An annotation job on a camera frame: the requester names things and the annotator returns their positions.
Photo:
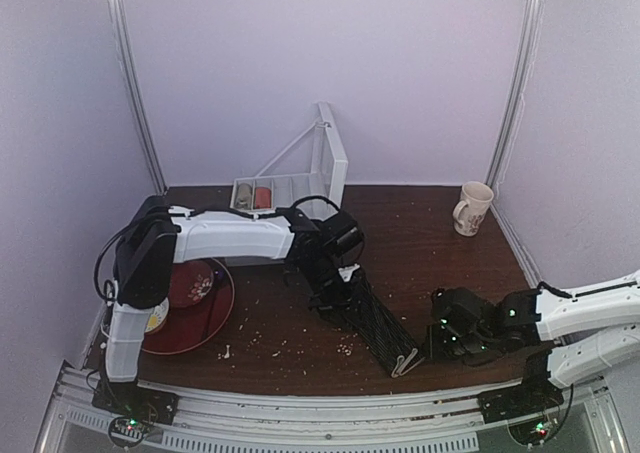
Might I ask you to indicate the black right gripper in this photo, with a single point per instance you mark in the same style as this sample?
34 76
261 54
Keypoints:
439 341

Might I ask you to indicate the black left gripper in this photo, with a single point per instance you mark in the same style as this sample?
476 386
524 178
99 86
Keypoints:
329 299

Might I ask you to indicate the black striped underwear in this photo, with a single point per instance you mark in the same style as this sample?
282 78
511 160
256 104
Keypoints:
396 351

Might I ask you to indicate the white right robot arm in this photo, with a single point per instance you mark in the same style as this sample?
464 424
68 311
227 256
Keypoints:
589 329

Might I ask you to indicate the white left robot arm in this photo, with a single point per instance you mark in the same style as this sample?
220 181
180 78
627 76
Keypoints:
163 257

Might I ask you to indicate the cream floral mug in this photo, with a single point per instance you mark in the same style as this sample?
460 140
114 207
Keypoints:
474 202

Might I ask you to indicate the purple spoon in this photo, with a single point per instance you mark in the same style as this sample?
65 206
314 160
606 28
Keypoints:
212 298

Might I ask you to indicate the red rolled cloth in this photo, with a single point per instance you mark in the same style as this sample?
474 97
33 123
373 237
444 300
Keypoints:
262 198

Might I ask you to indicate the white compartment organizer box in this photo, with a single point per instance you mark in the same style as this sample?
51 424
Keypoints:
315 162

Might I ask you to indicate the beige rolled cloth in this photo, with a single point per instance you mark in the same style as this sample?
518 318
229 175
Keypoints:
244 197

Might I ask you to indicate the red floral plate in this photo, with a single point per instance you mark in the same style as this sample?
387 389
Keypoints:
190 283

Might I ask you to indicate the round red tray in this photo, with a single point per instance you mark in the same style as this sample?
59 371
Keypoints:
182 331

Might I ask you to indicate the blue patterned bowl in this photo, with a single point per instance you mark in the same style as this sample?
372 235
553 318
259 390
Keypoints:
158 318

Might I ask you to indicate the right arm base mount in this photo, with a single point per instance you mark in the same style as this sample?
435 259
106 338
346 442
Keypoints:
535 410

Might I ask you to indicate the aluminium front rail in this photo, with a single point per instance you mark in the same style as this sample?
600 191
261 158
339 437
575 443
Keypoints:
213 421

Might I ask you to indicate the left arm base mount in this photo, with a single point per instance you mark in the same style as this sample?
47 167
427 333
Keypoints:
137 412

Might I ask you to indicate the right aluminium frame post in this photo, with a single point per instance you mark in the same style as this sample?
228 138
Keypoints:
523 62

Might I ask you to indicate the aluminium frame post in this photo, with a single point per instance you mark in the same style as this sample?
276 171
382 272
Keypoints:
127 63
523 62

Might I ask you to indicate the left aluminium frame post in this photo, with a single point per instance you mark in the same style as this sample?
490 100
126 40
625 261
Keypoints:
127 63

